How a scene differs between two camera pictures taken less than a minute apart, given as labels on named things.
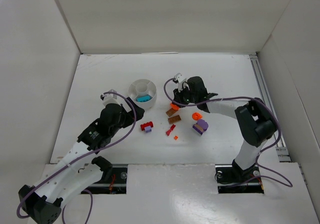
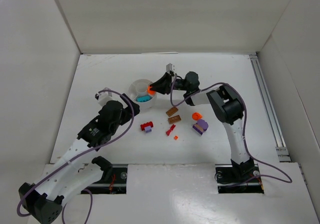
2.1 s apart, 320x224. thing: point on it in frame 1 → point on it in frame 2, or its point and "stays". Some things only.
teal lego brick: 143,99 stays
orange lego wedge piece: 173,106 → 149,91
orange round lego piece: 196,116 stays
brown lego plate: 174,119 stays
